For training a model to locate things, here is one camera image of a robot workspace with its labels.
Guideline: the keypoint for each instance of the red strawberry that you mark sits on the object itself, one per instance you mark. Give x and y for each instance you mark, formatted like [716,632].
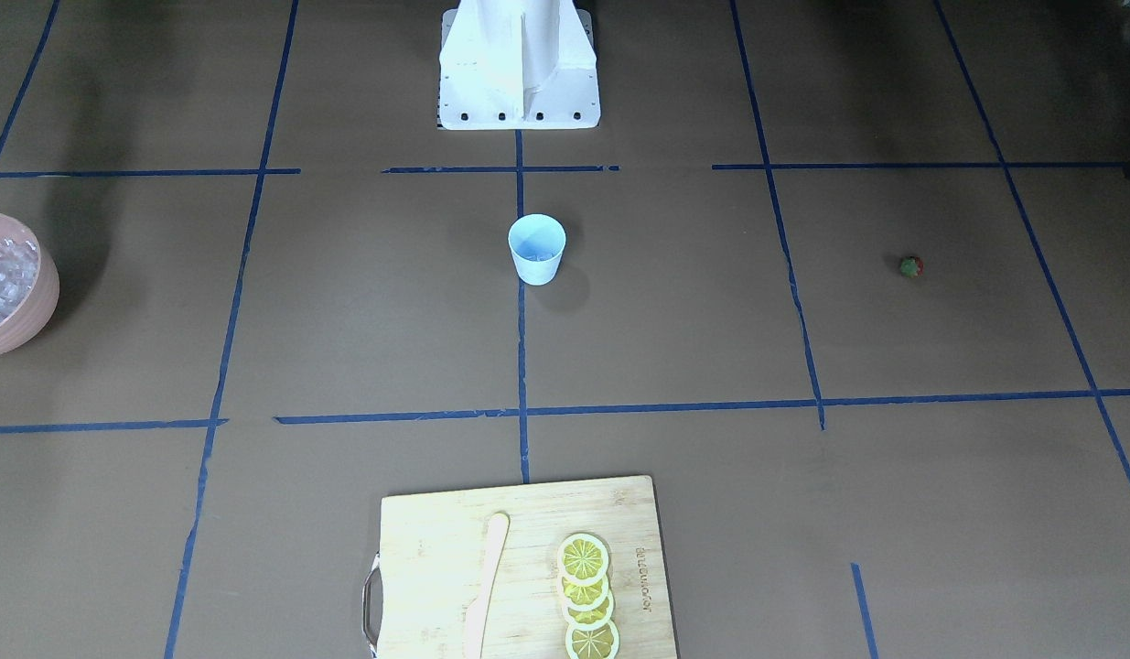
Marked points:
[911,267]

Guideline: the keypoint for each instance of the light blue cup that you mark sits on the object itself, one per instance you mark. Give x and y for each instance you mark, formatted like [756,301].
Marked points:
[532,234]

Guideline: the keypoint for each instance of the pile of clear ice cubes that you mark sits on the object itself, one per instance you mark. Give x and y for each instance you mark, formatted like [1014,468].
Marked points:
[19,266]

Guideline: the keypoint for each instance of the wooden cutting board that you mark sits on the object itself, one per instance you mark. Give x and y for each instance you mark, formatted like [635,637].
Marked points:
[429,566]

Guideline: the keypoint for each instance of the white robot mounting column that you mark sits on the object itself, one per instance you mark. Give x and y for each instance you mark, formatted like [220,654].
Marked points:
[517,65]

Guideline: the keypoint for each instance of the pink bowl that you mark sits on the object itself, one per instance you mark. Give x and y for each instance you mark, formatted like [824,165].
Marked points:
[40,304]

